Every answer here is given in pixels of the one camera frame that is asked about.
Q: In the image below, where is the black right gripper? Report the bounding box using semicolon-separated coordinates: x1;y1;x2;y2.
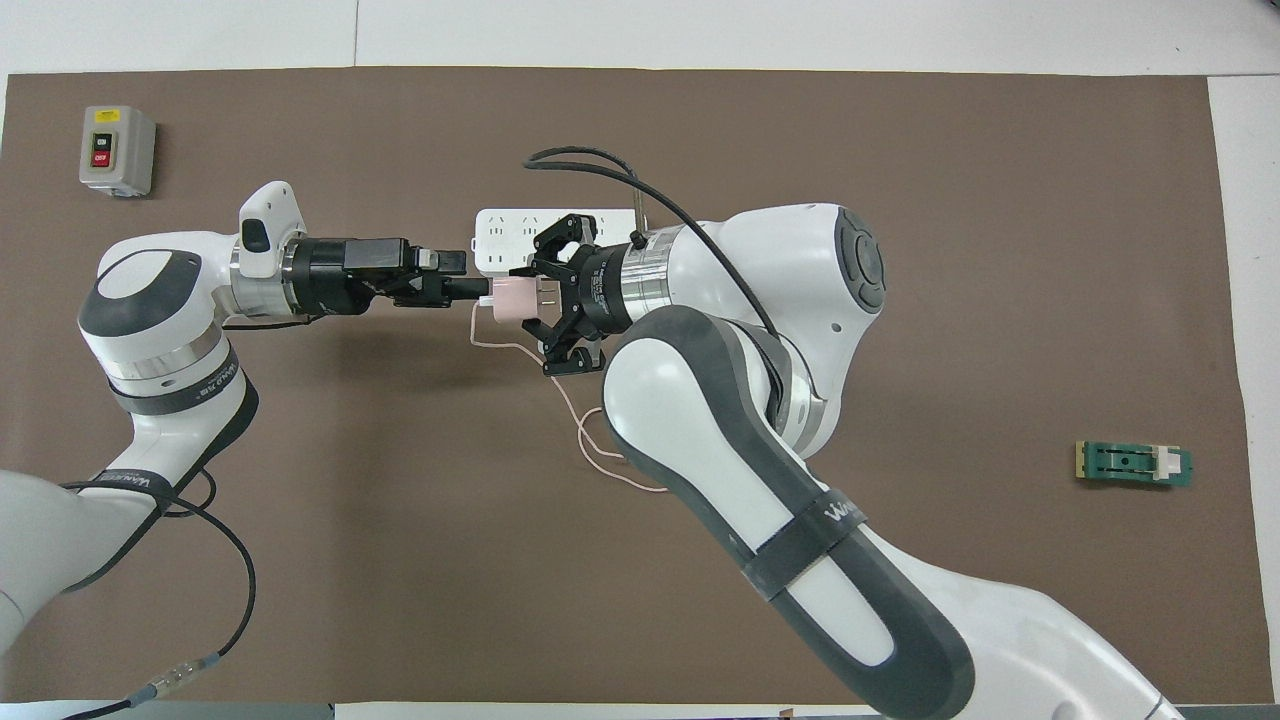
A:
522;212;637;378

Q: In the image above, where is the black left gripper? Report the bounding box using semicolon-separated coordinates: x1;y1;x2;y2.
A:
288;236;498;317

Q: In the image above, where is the pink usb charger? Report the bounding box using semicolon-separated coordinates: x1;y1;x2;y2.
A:
478;280;547;324

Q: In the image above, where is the pink charging cable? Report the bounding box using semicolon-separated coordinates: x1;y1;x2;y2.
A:
470;300;669;494

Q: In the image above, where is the white power strip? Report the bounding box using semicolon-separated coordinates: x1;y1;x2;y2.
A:
473;207;641;280

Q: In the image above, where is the brown table mat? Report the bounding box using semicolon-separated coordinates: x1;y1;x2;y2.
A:
0;67;1273;704

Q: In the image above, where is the grey on-off switch box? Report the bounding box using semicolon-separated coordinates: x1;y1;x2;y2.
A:
79;105;157;198

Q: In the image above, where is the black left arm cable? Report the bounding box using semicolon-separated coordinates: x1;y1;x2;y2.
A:
60;468;258;720

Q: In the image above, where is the green knife switch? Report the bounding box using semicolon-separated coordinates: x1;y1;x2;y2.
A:
1075;440;1195;491

